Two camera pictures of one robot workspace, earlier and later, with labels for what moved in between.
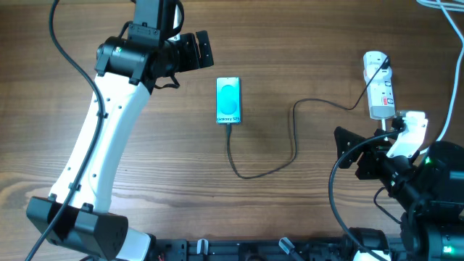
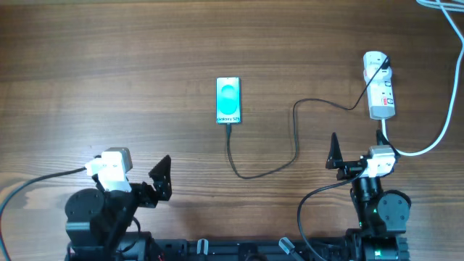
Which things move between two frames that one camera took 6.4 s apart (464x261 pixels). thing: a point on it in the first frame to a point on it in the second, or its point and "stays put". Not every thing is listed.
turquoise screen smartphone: [228, 99] stays put
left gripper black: [191, 61] to [161, 183]
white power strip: [380, 89] stays put
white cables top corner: [445, 5] stays put
